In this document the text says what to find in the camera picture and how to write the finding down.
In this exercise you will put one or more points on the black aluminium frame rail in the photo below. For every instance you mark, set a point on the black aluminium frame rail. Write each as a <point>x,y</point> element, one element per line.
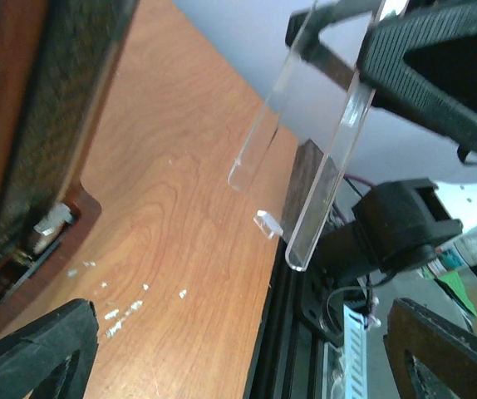
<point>290,356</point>

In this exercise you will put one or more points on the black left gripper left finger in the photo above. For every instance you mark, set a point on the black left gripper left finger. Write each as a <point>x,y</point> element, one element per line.
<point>51,357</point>

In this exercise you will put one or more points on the clear plastic metronome cover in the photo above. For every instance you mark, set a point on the clear plastic metronome cover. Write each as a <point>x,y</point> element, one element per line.
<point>297,151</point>

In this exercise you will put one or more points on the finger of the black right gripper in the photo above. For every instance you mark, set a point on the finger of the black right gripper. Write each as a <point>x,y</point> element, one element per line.
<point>303,36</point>
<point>424,68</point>

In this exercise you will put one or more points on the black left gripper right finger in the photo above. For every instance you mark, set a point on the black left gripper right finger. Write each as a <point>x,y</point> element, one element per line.
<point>429,356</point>

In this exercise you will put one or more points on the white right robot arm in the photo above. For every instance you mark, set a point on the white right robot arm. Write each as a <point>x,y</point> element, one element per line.
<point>398,225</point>

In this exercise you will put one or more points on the brown wooden metronome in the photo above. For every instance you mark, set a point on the brown wooden metronome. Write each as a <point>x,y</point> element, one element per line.
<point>57,62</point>

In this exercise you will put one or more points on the light blue cable duct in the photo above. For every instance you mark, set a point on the light blue cable duct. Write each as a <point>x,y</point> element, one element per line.
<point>354,355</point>

